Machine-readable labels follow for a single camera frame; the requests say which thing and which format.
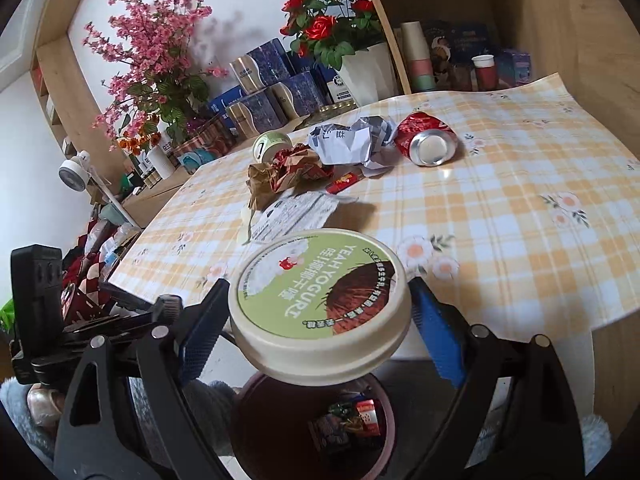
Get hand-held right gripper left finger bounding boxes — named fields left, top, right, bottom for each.
left=52, top=277, right=236, bottom=480

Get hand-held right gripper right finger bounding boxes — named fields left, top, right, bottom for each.
left=407, top=276, right=586, bottom=480

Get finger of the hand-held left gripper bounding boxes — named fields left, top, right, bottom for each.
left=62, top=296, right=182, bottom=341

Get round cream yogurt tub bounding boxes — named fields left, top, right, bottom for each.
left=228, top=230, right=413, bottom=386

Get maroon plastic trash bin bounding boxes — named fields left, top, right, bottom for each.
left=230, top=370, right=398, bottom=480

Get blue cigarette pack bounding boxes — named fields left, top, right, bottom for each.
left=307, top=416, right=351, bottom=456

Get small red packet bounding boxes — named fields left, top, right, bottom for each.
left=325, top=172, right=364, bottom=195

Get brown paper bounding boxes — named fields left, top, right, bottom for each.
left=246, top=143, right=335, bottom=211

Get crushed red soda can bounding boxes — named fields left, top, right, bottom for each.
left=394, top=111, right=458, bottom=167

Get white paper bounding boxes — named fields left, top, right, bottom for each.
left=306, top=116, right=398, bottom=178

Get person's left forearm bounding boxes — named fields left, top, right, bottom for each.
left=0, top=375, right=58, bottom=466

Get person's left hand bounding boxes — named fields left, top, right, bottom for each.
left=27, top=382, right=66, bottom=428

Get red checkered cloth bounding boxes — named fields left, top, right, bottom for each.
left=62, top=220, right=126, bottom=326

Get yellow plaid floral tablecloth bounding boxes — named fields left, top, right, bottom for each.
left=107, top=72, right=640, bottom=333

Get wooden low cabinet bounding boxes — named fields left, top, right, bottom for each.
left=120, top=110, right=321, bottom=226

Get white standing fan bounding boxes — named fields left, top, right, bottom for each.
left=57, top=151, right=141, bottom=231

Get white printed plastic wrapper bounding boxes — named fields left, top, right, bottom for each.
left=241, top=191, right=353, bottom=246

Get white cylindrical container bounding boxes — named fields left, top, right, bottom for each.
left=146, top=144, right=174, bottom=181

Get teal red printed box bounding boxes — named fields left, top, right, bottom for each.
left=172, top=116, right=237, bottom=175

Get orange artificial flowers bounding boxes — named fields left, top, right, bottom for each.
left=117, top=114, right=160, bottom=155

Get person's right leg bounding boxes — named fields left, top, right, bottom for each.
left=582, top=412, right=613, bottom=476

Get small green white yogurt cup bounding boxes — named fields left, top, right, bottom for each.
left=252, top=130, right=293, bottom=164

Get dark blue gold gift box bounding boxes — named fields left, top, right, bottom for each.
left=225, top=87, right=288, bottom=138
left=272, top=71, right=321, bottom=118
left=230, top=39, right=296, bottom=93

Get flat blue box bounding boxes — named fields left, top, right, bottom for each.
left=207, top=85, right=248, bottom=116

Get golden leaf tray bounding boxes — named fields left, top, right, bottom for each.
left=300, top=101, right=358, bottom=128

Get red paper cup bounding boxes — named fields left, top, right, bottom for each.
left=472, top=54, right=497, bottom=92

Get white flower pot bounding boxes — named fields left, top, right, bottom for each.
left=339, top=42, right=398, bottom=106

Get small purple box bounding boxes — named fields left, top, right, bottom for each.
left=495, top=49, right=533, bottom=88

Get stack of pastel paper cups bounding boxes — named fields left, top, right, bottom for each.
left=400, top=21, right=436, bottom=93

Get pink artificial blossom arrangement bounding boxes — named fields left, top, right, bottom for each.
left=82, top=0, right=228, bottom=143

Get dark blue printed box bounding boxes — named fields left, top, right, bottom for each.
left=422, top=20, right=501, bottom=91

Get red artificial rose plant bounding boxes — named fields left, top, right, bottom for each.
left=279, top=0, right=386, bottom=71

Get wooden shelf unit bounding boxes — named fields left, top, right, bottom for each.
left=355, top=0, right=566, bottom=96

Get wooden wall shelf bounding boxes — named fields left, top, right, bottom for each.
left=30, top=0, right=151, bottom=171

